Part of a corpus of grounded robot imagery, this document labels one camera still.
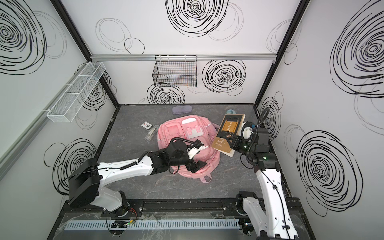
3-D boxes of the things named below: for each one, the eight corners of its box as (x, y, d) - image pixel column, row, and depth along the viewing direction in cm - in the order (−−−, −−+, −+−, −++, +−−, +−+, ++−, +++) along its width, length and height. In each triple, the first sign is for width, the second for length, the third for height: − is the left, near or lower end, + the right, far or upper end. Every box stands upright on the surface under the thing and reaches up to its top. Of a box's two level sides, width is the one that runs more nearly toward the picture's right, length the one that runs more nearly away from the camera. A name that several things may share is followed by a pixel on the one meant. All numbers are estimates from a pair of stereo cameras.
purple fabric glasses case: (172, 114, 117) (171, 111, 115) (173, 108, 121) (172, 105, 119) (192, 114, 117) (192, 111, 115) (192, 108, 121) (192, 105, 119)
